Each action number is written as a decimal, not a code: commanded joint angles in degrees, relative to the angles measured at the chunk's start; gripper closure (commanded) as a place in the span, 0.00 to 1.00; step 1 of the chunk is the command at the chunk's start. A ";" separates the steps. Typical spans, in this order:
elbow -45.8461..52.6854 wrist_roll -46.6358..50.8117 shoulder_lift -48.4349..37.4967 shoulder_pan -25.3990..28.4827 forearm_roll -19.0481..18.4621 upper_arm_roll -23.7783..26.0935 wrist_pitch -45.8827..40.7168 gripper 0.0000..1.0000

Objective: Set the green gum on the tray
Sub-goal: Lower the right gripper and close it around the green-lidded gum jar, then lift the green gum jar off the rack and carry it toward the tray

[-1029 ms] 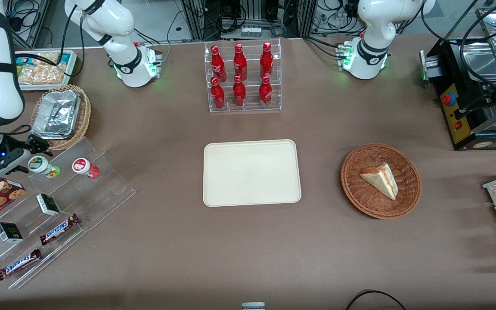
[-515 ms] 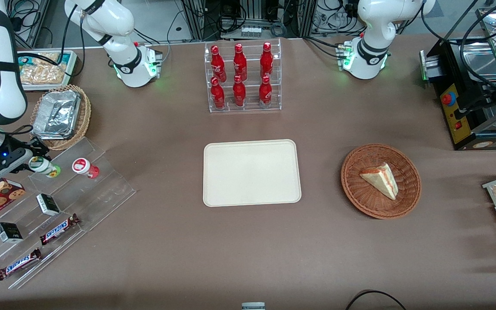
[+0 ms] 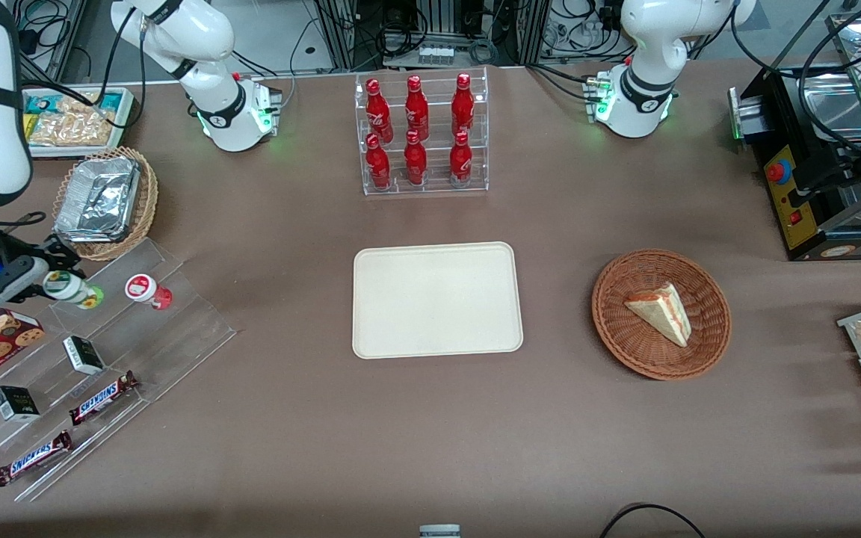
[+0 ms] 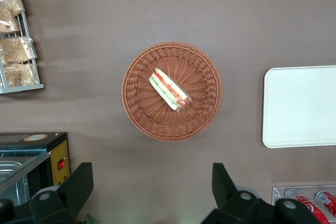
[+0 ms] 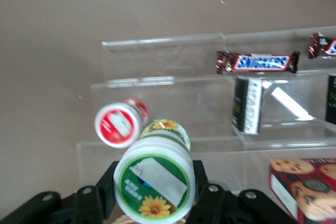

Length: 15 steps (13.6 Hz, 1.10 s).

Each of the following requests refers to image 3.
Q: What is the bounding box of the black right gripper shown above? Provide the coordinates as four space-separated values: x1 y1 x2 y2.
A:
0 235 86 298

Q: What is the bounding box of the green-lid yogurt cup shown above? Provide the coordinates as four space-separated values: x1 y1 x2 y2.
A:
43 270 104 310

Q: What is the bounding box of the aluminium foil tray stack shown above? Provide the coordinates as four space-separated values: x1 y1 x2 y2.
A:
54 155 141 244

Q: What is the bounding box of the cream plastic tray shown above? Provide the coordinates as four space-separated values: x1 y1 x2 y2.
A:
352 241 525 360

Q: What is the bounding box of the wicker basket with foil trays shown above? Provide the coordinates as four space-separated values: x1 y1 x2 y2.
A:
52 146 159 262

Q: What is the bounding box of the red-lid yogurt cup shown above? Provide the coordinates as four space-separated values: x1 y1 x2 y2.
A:
125 274 174 311

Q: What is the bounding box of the small black box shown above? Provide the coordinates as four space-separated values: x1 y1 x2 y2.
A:
0 386 41 423
62 336 106 376

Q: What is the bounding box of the clear cracker bag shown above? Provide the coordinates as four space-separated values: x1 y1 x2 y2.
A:
31 111 116 147
57 91 102 114

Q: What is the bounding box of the white plastic bin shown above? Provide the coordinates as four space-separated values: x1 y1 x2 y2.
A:
22 86 138 159

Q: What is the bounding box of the clear acrylic step stand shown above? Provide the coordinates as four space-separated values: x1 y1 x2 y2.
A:
48 238 238 404
0 306 149 503

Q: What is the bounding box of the Snickers chocolate bar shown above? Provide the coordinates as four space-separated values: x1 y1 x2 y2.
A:
70 371 140 427
0 431 74 488

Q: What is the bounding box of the red cola bottle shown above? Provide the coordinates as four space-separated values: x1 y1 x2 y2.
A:
451 72 475 135
449 131 473 185
365 133 392 189
365 78 392 143
404 129 428 185
405 75 430 141

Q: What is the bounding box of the clear acrylic bottle rack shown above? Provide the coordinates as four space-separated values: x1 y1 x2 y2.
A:
354 67 490 197

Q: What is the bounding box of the wicker basket with sandwich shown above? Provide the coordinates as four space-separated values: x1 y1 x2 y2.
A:
591 248 732 382

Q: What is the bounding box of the triangular sandwich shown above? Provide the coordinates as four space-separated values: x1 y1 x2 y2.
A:
623 282 693 348

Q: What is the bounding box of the black machine with yellow panel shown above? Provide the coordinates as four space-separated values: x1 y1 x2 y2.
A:
728 64 861 262

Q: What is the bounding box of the black cable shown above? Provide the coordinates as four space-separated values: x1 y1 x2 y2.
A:
599 504 708 538

